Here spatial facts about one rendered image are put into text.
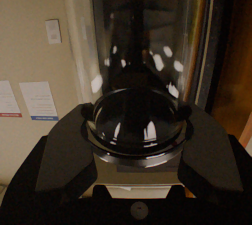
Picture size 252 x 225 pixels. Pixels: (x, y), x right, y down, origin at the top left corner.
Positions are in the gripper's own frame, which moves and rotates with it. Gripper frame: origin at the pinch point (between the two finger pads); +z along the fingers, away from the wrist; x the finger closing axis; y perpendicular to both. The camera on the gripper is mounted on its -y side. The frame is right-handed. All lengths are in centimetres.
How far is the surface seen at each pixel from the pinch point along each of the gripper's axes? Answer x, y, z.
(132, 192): -1, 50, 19
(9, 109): -86, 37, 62
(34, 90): -60, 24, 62
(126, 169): -2.1, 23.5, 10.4
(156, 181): 5.1, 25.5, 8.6
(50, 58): -45, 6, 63
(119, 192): -6, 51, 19
